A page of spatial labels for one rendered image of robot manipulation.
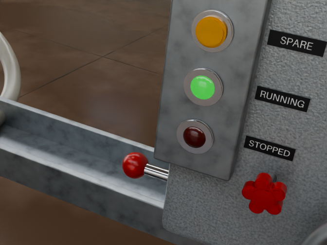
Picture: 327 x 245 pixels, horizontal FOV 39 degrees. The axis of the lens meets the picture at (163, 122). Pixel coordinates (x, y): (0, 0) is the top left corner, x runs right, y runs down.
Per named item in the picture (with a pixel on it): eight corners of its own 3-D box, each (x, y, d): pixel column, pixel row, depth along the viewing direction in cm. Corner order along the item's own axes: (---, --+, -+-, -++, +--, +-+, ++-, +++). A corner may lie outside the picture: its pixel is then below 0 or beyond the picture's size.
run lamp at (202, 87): (216, 99, 42) (220, 74, 40) (211, 105, 40) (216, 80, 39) (190, 92, 42) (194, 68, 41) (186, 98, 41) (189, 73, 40)
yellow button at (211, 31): (225, 48, 39) (231, 17, 37) (222, 51, 38) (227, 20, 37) (196, 41, 39) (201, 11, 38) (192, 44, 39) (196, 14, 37)
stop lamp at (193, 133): (207, 147, 44) (211, 125, 43) (203, 154, 43) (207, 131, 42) (184, 140, 45) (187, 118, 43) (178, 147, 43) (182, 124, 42)
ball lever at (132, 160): (185, 184, 55) (189, 162, 54) (176, 199, 53) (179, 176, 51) (128, 166, 57) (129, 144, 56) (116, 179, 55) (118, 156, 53)
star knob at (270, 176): (284, 196, 45) (294, 163, 43) (277, 222, 41) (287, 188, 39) (247, 184, 46) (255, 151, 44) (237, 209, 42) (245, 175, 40)
